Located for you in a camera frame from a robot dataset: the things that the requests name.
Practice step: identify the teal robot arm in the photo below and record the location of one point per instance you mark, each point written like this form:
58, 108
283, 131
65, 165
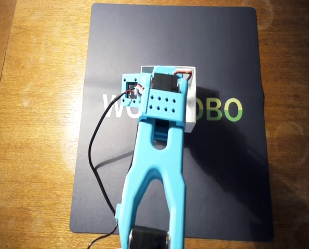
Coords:
158, 162

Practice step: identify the black mat with printed letters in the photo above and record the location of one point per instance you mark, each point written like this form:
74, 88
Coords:
169, 39

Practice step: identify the white open box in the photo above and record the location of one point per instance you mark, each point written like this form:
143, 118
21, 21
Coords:
191, 103

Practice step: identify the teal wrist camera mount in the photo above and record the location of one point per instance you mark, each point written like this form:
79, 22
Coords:
128, 80

